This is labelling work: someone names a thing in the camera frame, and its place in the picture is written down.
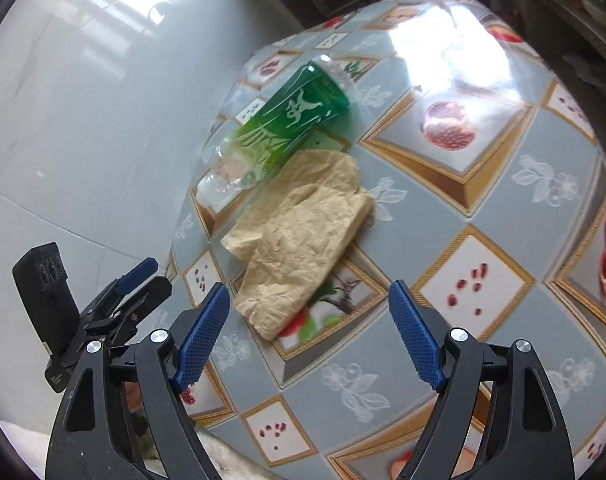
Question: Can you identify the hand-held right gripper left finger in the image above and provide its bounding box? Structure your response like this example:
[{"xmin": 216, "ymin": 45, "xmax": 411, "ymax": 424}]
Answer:
[{"xmin": 45, "ymin": 282, "xmax": 232, "ymax": 480}]

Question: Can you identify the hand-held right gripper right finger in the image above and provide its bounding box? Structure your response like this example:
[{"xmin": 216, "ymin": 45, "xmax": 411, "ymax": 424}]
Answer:
[{"xmin": 388, "ymin": 280, "xmax": 576, "ymax": 480}]

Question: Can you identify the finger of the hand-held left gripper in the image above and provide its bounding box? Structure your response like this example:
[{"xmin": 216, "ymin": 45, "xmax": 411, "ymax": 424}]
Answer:
[
  {"xmin": 102, "ymin": 275, "xmax": 174, "ymax": 349},
  {"xmin": 82, "ymin": 257, "xmax": 159, "ymax": 324}
]

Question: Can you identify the beige paper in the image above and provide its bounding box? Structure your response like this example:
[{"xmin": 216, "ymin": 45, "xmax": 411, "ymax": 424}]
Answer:
[{"xmin": 220, "ymin": 149, "xmax": 375, "ymax": 341}]

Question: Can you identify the fruit print tablecloth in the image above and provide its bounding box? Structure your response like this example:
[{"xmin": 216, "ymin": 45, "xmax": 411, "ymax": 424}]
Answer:
[{"xmin": 170, "ymin": 0, "xmax": 606, "ymax": 480}]

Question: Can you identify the green label plastic bottle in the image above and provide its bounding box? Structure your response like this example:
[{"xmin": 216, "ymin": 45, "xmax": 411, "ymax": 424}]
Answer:
[{"xmin": 195, "ymin": 55, "xmax": 356, "ymax": 211}]

